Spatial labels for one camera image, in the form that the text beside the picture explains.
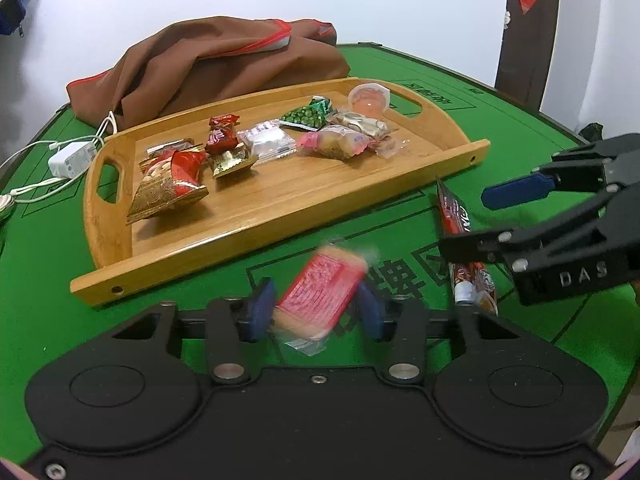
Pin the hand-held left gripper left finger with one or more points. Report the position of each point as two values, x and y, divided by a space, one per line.
262 307

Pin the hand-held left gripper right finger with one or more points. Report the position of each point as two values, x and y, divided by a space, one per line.
370 310

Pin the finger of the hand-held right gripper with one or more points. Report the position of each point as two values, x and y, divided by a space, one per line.
515 191
470 246

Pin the red label cake packet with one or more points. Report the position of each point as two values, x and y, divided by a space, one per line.
320 290

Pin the wooden tray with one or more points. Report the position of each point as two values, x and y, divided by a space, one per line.
280 195

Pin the gold bar packet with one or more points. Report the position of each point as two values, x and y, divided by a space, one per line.
232 162

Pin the red nut packet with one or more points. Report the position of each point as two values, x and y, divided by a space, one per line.
170 180

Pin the clear white cracker packet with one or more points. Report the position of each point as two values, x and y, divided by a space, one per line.
267 140

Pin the pink bun packet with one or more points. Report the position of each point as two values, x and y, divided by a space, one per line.
335 142

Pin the jelly cup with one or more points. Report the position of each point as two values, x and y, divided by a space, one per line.
369 97

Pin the small red candy packet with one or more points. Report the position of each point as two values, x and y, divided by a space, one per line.
222 137

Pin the brown almond snack packet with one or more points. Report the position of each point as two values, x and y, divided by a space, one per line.
170 146

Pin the green pea packet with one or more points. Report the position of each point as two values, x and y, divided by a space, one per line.
305 115

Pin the dark brown door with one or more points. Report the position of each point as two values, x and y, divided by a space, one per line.
525 60

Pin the white charger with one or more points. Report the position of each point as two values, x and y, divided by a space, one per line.
72 160

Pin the brown cloth bag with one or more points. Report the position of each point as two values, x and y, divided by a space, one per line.
210 60

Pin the round silver disc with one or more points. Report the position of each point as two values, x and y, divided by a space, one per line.
5 205

